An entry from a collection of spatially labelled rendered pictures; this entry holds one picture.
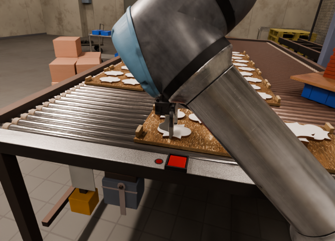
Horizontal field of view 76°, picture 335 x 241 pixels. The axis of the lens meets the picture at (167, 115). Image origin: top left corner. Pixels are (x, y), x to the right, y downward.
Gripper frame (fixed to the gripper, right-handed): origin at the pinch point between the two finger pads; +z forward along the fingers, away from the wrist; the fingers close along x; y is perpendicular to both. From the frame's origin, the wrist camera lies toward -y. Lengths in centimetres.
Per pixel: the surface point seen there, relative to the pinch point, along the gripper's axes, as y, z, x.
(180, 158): -5.0, 1.6, 16.6
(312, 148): -55, 4, -2
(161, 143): 3.2, 0.6, 9.5
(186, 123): -4.1, 0.9, -9.2
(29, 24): 834, 0, -860
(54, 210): 74, 63, 1
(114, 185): 17.9, 11.6, 23.3
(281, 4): -253, -64, -915
